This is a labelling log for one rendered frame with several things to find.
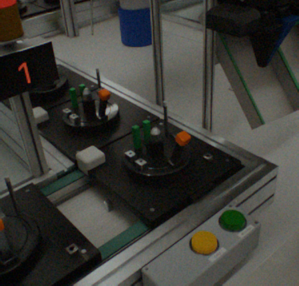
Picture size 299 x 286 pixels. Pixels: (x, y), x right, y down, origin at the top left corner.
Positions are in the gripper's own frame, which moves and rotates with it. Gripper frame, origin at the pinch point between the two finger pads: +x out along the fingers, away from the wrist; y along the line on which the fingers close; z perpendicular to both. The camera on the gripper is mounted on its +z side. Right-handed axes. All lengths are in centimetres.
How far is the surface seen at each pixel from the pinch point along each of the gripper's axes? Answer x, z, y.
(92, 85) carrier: 28, 59, -5
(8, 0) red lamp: -6.6, 29.1, 23.5
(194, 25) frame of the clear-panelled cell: 37, 92, -80
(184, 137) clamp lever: 18.5, 10.9, 5.3
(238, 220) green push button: 28.2, -2.8, 6.4
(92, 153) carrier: 26.3, 28.6, 14.5
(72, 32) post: 37, 127, -38
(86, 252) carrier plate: 28.4, 9.4, 28.7
